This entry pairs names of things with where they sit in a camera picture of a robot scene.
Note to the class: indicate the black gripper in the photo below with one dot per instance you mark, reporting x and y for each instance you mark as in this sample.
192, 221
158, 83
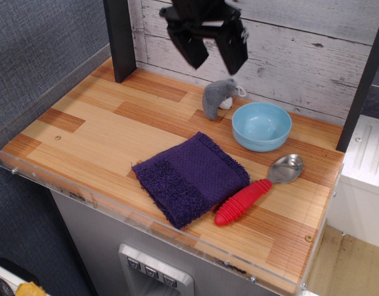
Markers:
187, 19

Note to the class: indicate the purple terry rag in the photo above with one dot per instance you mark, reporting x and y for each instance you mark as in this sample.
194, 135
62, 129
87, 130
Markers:
187, 180

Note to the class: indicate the grey plush toy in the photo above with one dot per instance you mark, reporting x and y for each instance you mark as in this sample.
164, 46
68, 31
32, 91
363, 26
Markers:
219, 95

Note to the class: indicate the light blue plastic bowl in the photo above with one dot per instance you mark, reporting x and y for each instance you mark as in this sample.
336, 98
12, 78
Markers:
261, 127

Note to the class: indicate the grey toy cabinet front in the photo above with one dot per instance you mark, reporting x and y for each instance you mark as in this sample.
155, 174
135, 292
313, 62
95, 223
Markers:
97, 237

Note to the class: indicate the white toy sink counter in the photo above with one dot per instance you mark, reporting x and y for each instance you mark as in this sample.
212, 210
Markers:
354, 207

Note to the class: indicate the silver dispenser button panel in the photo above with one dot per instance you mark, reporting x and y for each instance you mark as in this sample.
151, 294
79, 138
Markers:
146, 275

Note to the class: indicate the clear acrylic table guard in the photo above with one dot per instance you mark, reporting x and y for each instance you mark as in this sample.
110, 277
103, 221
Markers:
64, 127

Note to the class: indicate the yellow object at corner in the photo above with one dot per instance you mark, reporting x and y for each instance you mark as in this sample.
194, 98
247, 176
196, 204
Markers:
29, 289

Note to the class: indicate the red handled metal spoon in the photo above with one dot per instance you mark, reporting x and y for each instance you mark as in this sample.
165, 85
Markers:
283, 171

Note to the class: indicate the black right vertical post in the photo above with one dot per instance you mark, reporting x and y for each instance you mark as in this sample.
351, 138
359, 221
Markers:
358, 102

